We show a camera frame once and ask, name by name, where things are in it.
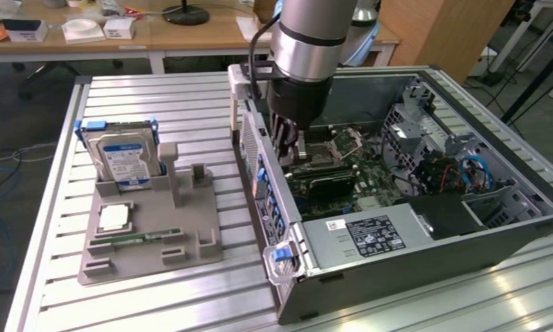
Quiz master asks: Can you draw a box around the black round lamp base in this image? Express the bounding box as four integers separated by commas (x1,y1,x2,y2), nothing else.
161,0,210,26

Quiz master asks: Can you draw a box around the blue wire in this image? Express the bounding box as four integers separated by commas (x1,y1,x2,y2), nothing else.
458,155,494,194

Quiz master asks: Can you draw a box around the silver CPU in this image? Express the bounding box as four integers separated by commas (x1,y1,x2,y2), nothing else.
97,205,130,232

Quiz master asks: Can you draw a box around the grey metal disk bay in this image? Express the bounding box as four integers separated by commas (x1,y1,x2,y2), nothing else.
459,185,538,231

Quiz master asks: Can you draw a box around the CPU socket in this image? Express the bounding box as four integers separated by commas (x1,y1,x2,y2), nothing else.
303,143,339,170

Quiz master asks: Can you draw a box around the white box black top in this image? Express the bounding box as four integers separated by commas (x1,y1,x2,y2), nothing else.
1,19,49,44

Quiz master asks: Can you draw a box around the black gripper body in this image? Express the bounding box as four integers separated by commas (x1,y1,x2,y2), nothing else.
265,73,335,131

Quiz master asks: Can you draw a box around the black stand pole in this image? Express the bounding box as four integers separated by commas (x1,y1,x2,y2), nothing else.
499,34,553,125

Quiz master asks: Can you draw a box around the green motherboard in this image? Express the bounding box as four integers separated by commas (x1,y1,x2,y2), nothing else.
269,117,409,222

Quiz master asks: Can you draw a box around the grey power supply unit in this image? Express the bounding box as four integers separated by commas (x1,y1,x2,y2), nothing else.
301,203,431,270

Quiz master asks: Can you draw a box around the open black PC case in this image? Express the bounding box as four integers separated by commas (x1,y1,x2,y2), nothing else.
226,64,553,326

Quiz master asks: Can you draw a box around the black chair base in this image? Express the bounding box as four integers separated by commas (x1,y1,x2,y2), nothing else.
10,60,123,101

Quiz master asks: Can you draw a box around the white paper stack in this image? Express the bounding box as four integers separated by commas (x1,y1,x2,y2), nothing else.
235,15,273,43

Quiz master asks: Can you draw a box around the RAM stick with label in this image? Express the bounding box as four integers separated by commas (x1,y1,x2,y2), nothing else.
287,166,358,181

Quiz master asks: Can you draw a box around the perforated metal disk bay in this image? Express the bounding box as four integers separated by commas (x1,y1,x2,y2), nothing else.
381,103,447,167

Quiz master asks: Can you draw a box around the white cardboard box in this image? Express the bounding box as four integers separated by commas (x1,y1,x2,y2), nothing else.
102,17,137,41

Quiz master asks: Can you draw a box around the dark camera cable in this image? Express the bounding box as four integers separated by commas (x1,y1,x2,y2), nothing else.
246,13,282,100

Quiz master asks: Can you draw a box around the white square bowl holder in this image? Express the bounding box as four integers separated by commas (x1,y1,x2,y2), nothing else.
61,19,106,45

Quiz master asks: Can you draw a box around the green RAM stick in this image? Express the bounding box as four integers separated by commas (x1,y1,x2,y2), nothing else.
94,230,183,245

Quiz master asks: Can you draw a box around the grey parts rack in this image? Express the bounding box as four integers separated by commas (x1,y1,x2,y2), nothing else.
75,141,225,287

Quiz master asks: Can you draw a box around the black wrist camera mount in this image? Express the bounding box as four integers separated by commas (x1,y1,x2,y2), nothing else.
237,61,289,84

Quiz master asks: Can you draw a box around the white floor box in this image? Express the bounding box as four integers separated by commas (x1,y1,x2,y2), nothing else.
467,46,498,80

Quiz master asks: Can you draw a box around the hard disk in blue caddy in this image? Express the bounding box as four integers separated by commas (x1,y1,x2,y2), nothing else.
73,117,162,192

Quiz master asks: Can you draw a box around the metal socket cover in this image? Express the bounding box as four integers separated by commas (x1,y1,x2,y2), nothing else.
330,127,365,156

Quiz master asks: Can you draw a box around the black plastic shroud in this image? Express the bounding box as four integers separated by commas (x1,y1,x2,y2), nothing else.
409,193,487,241

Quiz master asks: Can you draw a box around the brown cardboard box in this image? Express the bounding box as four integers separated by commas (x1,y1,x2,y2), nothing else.
253,0,282,22

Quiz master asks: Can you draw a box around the green graphics card black fan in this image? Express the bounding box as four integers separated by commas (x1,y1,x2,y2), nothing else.
285,167,357,201

